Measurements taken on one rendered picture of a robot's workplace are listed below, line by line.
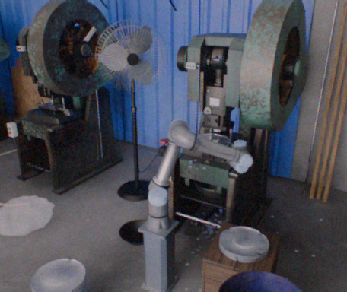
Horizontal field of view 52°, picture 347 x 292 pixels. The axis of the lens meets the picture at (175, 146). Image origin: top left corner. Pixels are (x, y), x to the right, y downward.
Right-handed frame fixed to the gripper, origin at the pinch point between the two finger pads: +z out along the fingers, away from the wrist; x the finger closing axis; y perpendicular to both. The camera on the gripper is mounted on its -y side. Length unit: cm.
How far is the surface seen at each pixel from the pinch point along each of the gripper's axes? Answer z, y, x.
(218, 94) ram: 12.9, -5.1, -33.9
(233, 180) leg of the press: -17.9, -1.8, 17.5
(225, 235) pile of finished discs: -43, 17, 39
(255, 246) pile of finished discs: -59, 6, 39
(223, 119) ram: 9.8, -7.9, -16.3
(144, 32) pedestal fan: 82, 25, -71
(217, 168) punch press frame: -2.9, 2.4, 14.4
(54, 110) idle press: 153, 98, 4
